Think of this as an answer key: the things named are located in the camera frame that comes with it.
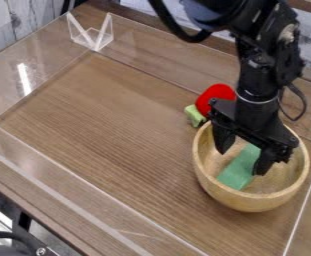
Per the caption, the small green block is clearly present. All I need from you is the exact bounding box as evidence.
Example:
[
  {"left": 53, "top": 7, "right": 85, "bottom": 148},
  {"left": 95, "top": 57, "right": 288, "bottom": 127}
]
[{"left": 185, "top": 104, "right": 206, "bottom": 128}]

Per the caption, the green rectangular block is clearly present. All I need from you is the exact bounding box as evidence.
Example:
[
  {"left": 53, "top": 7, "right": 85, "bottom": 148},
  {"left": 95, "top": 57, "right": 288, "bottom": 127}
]
[{"left": 217, "top": 144, "right": 261, "bottom": 190}]

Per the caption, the clear acrylic corner bracket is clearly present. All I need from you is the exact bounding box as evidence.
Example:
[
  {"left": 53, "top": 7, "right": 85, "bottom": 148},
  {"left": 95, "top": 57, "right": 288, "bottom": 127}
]
[{"left": 66, "top": 12, "right": 114, "bottom": 52}]

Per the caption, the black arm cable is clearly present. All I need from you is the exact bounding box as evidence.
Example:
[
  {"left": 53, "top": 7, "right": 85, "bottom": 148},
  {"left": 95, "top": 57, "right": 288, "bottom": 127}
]
[{"left": 147, "top": 0, "right": 309, "bottom": 122}]

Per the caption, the black cable bottom left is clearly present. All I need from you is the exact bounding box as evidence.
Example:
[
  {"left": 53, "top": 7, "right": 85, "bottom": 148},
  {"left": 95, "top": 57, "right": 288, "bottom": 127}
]
[{"left": 0, "top": 228, "right": 30, "bottom": 256}]

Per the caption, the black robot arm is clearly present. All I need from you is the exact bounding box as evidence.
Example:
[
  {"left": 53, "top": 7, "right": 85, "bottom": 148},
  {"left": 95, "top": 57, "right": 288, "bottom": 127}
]
[{"left": 183, "top": 0, "right": 304, "bottom": 175}]

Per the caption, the black table leg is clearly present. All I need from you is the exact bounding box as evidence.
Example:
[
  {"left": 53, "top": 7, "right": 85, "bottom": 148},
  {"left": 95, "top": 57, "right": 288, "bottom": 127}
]
[{"left": 12, "top": 211, "right": 33, "bottom": 237}]

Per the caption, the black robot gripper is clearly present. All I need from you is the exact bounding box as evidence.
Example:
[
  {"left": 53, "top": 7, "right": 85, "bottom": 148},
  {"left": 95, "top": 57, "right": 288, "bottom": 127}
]
[{"left": 209, "top": 93, "right": 300, "bottom": 176}]

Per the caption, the red plush ball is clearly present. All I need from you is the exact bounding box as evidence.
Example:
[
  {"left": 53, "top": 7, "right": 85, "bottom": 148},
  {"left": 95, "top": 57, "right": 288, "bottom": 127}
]
[{"left": 195, "top": 83, "right": 237, "bottom": 116}]

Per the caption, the clear acrylic front barrier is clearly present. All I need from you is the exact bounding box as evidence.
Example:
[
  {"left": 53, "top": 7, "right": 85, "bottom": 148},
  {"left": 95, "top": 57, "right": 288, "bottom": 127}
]
[{"left": 0, "top": 127, "right": 208, "bottom": 256}]

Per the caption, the light wooden bowl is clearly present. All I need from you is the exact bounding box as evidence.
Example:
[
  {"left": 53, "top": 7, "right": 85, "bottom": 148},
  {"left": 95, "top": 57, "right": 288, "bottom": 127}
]
[{"left": 193, "top": 122, "right": 310, "bottom": 213}]

